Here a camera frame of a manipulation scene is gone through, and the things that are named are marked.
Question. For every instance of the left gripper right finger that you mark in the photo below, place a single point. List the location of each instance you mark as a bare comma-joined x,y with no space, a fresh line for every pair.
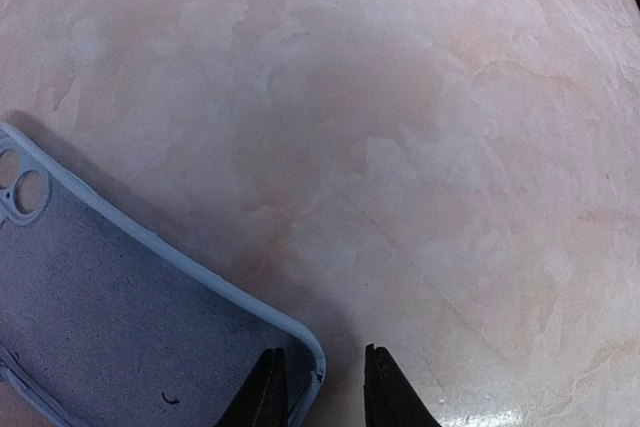
389,398

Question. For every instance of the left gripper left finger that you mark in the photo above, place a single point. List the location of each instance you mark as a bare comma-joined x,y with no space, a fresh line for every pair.
261,400

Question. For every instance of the light blue phone case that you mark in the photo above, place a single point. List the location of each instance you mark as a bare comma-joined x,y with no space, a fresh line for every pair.
105,324

